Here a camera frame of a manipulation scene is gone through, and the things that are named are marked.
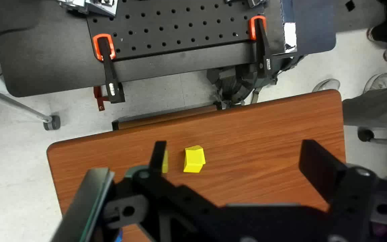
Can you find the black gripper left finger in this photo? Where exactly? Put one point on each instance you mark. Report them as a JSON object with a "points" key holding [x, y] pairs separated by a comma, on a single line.
{"points": [[159, 157]]}

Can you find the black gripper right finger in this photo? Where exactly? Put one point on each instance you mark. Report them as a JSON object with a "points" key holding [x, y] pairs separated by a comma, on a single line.
{"points": [[322, 173]]}

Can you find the yellow block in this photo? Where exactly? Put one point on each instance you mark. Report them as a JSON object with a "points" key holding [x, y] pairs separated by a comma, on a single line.
{"points": [[194, 161]]}

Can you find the office chair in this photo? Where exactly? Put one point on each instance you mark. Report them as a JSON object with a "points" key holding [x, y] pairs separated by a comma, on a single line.
{"points": [[367, 135]]}

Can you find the person in grey trousers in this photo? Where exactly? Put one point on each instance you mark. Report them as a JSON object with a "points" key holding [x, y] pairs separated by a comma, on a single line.
{"points": [[382, 107]]}

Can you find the orange black bar clamp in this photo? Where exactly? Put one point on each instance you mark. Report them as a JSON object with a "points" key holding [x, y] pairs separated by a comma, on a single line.
{"points": [[261, 42], [109, 68]]}

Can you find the black perforated breadboard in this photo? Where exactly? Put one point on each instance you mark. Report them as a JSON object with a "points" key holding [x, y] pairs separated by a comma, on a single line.
{"points": [[180, 27]]}

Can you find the grey metal leg with caster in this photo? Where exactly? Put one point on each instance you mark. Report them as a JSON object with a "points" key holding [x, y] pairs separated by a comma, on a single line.
{"points": [[19, 107]]}

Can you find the grey metal camera mount plate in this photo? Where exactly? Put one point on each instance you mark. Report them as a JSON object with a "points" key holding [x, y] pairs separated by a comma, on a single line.
{"points": [[88, 202]]}

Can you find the silver metal bracket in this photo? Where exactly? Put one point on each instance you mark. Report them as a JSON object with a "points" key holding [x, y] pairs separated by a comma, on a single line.
{"points": [[90, 6]]}

